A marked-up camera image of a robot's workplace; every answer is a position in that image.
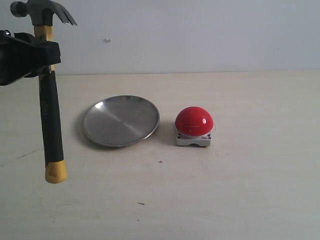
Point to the black yellow claw hammer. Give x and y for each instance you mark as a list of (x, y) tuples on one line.
[(41, 13)]

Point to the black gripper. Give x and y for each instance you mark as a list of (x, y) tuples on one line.
[(24, 54)]

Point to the red dome push button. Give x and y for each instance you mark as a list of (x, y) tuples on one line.
[(194, 126)]

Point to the round steel plate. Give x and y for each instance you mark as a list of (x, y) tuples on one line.
[(120, 121)]

